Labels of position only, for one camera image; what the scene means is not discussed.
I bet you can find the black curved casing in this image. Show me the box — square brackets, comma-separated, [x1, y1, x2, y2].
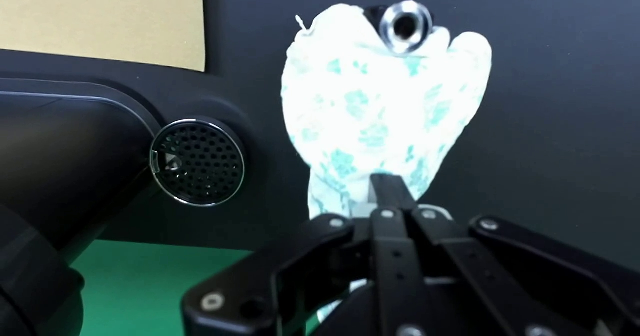
[0, 76, 166, 336]

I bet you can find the beige board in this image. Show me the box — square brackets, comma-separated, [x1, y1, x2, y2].
[0, 0, 206, 72]

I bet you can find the round perforated black grille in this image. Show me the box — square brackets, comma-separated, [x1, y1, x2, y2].
[149, 119, 246, 207]

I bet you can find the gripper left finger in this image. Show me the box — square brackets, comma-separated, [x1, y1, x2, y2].
[181, 174, 426, 336]

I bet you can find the silver round hook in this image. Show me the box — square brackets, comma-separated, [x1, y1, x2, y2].
[364, 0, 435, 55]

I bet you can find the white cloth with green print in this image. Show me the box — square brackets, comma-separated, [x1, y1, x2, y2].
[281, 2, 493, 324]

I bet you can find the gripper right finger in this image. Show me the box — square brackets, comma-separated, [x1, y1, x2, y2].
[392, 174, 640, 336]

